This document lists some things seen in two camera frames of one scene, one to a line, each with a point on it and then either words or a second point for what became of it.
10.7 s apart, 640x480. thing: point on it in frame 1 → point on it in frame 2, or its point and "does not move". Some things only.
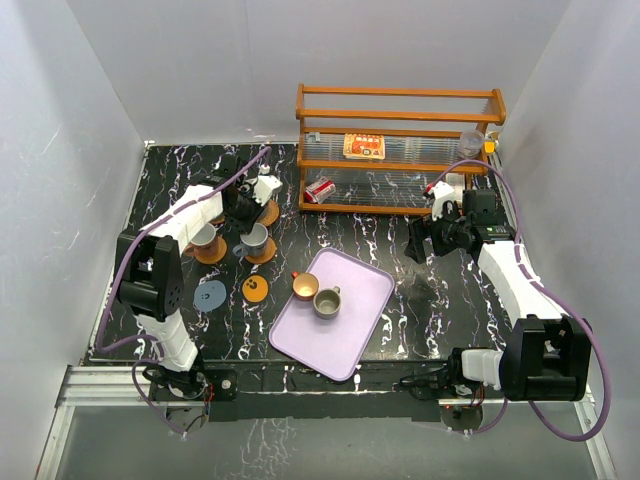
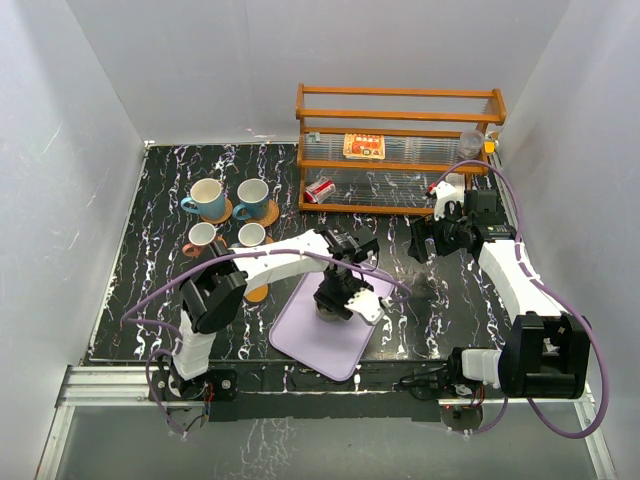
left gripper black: x=245 y=226 → x=337 y=304
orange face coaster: x=255 y=288 does not move
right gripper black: x=419 y=230 does not move
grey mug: x=252 y=244 does not move
